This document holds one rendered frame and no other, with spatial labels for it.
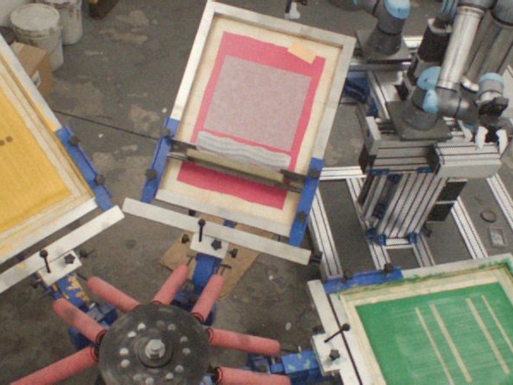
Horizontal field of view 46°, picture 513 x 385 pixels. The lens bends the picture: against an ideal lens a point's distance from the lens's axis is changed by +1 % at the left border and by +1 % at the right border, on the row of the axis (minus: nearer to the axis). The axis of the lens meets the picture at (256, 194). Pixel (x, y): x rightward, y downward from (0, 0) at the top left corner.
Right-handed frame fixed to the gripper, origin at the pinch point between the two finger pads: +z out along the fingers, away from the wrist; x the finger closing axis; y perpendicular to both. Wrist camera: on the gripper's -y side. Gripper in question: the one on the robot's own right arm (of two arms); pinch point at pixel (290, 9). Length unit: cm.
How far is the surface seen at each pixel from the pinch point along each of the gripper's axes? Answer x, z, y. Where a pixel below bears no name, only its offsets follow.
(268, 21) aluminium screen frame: -17.5, -11.3, -4.4
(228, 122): -56, 3, -8
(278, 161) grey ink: -65, 5, 14
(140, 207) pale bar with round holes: -97, 5, -28
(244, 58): -31.2, -4.0, -9.7
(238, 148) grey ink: -65, 4, -2
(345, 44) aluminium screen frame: -18.4, -11.1, 26.0
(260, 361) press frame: -136, 5, 28
